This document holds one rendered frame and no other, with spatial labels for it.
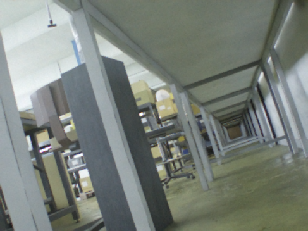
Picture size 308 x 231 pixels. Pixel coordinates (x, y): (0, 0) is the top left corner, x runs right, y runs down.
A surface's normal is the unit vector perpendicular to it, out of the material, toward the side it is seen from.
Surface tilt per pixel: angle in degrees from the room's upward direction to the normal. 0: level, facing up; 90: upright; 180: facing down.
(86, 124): 90
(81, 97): 90
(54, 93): 90
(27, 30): 90
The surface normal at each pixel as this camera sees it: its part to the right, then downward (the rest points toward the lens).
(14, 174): -0.23, -0.05
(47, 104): -0.41, 0.07
